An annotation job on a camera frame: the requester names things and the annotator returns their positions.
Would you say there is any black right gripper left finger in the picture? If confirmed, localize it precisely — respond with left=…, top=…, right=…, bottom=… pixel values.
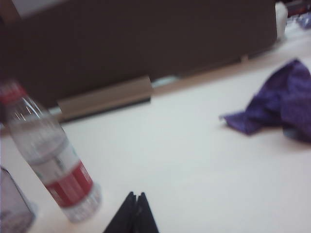
left=103, top=191, right=138, bottom=233

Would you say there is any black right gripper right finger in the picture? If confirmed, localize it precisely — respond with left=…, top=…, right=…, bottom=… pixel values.
left=137, top=192, right=160, bottom=233

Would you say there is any clear water bottle red label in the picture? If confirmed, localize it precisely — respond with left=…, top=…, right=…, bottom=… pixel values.
left=0, top=79, right=102, bottom=223

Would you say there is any transparent grey plastic mug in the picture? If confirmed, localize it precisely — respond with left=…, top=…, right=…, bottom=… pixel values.
left=0, top=165, right=38, bottom=233

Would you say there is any brown desk partition panel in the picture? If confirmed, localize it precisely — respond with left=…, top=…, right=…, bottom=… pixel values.
left=0, top=0, right=279, bottom=115

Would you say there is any purple cloth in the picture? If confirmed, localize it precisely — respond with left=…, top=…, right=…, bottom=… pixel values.
left=220, top=58, right=311, bottom=144

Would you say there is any white rounded panel end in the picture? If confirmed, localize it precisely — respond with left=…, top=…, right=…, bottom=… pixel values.
left=274, top=1, right=289, bottom=42

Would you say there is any wide beige partition bracket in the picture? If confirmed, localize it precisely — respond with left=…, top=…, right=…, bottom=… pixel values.
left=57, top=75, right=154, bottom=123

